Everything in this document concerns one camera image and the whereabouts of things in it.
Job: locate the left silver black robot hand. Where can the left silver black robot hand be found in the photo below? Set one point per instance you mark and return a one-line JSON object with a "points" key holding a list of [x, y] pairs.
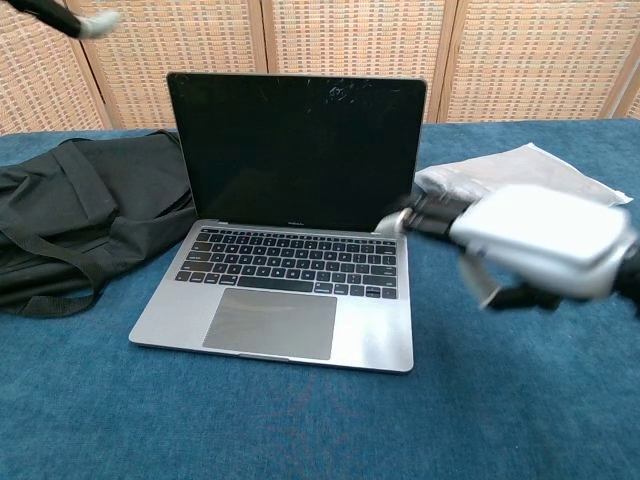
{"points": [[75, 20]]}

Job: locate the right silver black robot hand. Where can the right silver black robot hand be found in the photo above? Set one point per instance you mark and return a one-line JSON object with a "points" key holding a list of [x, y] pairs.
{"points": [[545, 240]]}

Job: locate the silver laptop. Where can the silver laptop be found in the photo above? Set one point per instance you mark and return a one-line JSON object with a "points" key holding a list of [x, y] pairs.
{"points": [[300, 160]]}

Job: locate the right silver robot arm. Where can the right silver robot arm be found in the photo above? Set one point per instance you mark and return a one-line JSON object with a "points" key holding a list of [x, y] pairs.
{"points": [[630, 280]]}

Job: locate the grey cloth in plastic bag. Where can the grey cloth in plastic bag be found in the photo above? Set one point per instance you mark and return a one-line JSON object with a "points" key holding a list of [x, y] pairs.
{"points": [[525, 167]]}

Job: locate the woven bamboo folding screen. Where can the woven bamboo folding screen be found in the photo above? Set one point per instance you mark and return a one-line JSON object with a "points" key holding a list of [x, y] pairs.
{"points": [[525, 55]]}

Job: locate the black backpack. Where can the black backpack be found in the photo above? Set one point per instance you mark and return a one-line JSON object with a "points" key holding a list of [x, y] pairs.
{"points": [[75, 210]]}

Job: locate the blue table cover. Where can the blue table cover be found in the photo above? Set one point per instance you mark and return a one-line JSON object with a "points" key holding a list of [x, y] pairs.
{"points": [[350, 425]]}

